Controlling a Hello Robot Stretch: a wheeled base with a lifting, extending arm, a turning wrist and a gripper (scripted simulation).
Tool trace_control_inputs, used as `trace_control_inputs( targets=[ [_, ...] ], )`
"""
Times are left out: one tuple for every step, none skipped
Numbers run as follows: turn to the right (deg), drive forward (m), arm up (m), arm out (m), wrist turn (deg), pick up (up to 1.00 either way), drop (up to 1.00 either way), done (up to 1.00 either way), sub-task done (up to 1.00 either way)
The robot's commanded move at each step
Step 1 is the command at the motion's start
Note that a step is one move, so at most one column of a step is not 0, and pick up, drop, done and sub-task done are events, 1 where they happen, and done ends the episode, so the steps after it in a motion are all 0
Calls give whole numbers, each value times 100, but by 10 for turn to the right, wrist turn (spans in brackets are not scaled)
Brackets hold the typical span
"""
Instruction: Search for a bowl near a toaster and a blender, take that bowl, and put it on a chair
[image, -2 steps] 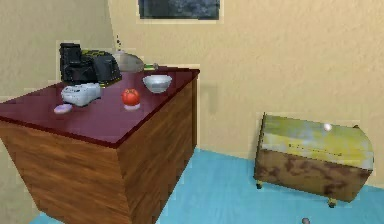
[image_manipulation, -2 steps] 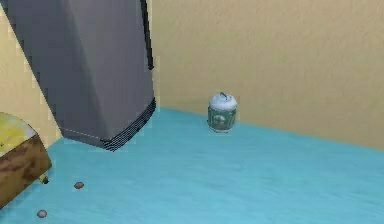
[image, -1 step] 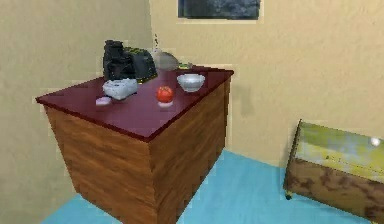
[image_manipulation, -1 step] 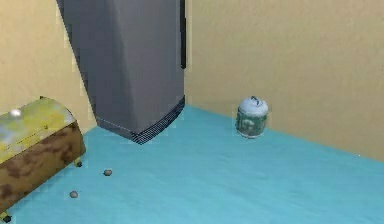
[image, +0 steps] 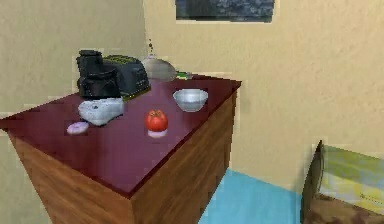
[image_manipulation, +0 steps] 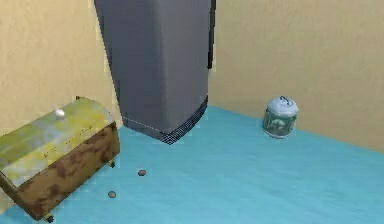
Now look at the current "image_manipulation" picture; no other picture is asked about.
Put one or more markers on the green white lidded bin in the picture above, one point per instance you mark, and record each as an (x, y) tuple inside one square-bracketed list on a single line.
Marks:
[(280, 117)]

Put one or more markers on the grey fridge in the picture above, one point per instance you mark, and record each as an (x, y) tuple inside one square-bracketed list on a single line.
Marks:
[(160, 66)]

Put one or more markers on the small brown round lump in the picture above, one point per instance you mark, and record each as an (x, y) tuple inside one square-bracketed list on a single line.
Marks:
[(142, 172), (112, 194)]

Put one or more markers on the small white ball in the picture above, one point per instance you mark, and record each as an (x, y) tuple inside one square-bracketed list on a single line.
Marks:
[(59, 114)]

